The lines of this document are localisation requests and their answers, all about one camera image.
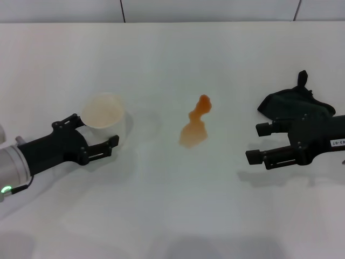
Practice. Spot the dark blue rag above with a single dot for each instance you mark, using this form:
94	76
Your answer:
283	105

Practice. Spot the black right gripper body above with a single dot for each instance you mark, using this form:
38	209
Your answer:
312	137

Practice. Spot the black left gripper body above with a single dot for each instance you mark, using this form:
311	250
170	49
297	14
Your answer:
56	148

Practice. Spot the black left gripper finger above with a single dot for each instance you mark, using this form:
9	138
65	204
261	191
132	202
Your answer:
113	141
70	122

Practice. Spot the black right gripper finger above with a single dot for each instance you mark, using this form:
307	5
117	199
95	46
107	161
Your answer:
254	157
265	129

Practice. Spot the brown water stain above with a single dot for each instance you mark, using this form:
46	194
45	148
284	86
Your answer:
192	132

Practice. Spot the white paper cup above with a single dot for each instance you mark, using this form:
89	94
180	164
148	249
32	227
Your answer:
102	110

